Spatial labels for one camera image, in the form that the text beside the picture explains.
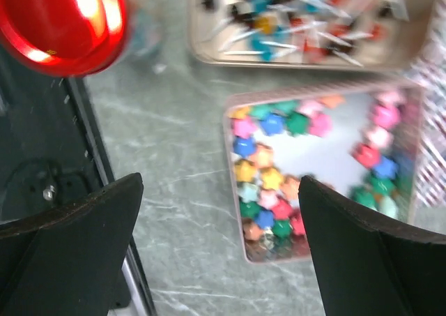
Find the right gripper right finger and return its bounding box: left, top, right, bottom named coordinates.
left=299, top=176, right=445, bottom=315

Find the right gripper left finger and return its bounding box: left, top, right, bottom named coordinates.
left=1, top=173, right=144, bottom=315

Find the tin of pastel star candies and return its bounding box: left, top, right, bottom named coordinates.
left=223, top=80, right=424, bottom=264

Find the red jar lid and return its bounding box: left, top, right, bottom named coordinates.
left=1, top=0, right=130, bottom=77

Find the tin of lollipops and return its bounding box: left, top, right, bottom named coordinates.
left=188, top=0, right=440, bottom=73

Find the clear glass jar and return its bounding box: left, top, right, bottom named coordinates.
left=118, top=0, right=164, bottom=62

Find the patterned placemat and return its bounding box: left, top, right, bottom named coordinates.
left=400, top=15, right=446, bottom=209

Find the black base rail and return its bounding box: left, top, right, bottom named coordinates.
left=1, top=50, right=156, bottom=315

